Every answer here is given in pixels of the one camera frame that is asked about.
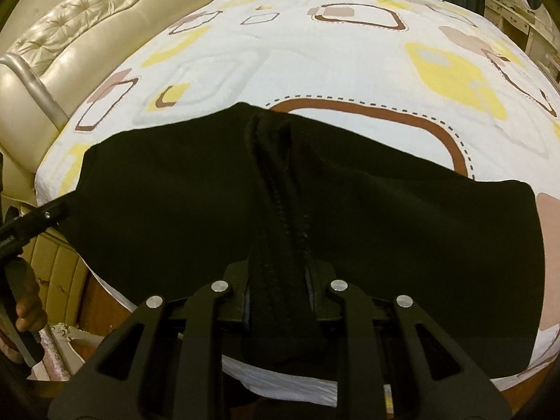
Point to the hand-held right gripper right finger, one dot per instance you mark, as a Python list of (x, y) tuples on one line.
[(321, 299)]

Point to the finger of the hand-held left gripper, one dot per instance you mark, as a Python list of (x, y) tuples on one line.
[(43, 218)]

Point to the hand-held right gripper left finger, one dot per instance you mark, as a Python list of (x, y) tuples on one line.
[(238, 299)]

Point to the black pants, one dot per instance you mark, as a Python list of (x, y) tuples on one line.
[(175, 210)]

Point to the person's left hand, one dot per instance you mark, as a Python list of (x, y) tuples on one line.
[(31, 302)]

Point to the white ornate nightstand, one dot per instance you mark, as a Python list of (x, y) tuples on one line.
[(65, 350)]

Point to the patterned white bed sheet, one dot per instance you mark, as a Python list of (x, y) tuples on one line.
[(328, 65)]

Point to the white ornate dressing table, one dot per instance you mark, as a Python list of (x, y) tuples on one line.
[(525, 30)]

